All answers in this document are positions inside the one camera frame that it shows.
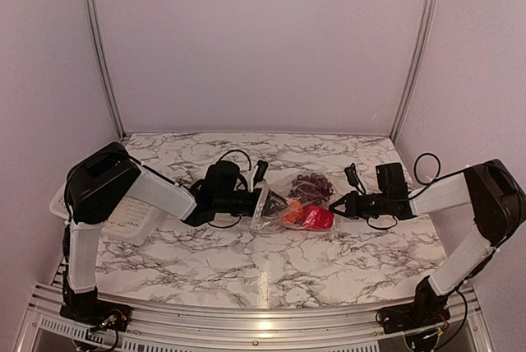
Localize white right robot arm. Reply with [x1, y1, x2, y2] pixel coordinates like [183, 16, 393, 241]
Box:
[329, 159, 525, 326]

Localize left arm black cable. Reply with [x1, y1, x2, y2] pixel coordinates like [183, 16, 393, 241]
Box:
[180, 149, 254, 229]

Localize clear zip top bag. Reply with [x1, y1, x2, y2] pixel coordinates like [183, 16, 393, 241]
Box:
[251, 173, 335, 233]

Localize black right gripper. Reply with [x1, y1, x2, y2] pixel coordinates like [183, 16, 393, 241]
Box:
[329, 190, 391, 220]

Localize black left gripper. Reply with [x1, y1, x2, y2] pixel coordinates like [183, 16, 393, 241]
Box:
[215, 188, 289, 218]

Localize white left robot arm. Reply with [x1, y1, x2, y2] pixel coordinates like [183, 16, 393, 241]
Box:
[61, 142, 282, 323]

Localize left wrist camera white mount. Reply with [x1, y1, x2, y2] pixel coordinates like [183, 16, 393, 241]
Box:
[246, 160, 268, 192]

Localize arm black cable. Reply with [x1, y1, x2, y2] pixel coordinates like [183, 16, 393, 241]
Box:
[180, 149, 254, 229]
[365, 152, 443, 229]

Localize orange fake carrot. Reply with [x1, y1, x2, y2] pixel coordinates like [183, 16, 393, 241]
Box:
[282, 200, 303, 225]

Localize red fake pepper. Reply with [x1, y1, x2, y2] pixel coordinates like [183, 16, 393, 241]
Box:
[298, 205, 335, 231]

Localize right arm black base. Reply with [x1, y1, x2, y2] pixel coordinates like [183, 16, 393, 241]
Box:
[376, 276, 451, 334]

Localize aluminium corner post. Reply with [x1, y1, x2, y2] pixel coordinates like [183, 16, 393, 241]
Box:
[390, 0, 437, 143]
[85, 0, 127, 141]

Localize aluminium front rail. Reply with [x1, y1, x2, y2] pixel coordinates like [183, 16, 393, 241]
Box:
[16, 281, 494, 352]

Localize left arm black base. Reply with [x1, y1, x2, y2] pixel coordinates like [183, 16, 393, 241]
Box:
[59, 283, 132, 331]

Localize white perforated plastic basket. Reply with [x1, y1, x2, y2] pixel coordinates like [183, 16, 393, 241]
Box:
[48, 183, 161, 248]

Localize purple fake grapes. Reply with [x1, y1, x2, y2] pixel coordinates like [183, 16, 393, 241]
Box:
[288, 173, 334, 206]

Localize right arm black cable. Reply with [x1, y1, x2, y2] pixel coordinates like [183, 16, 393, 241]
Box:
[365, 152, 443, 229]

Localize left aluminium corner post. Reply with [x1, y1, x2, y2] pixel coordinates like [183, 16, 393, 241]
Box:
[85, 0, 127, 141]

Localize right aluminium corner post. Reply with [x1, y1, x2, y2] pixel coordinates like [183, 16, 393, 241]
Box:
[390, 0, 437, 143]

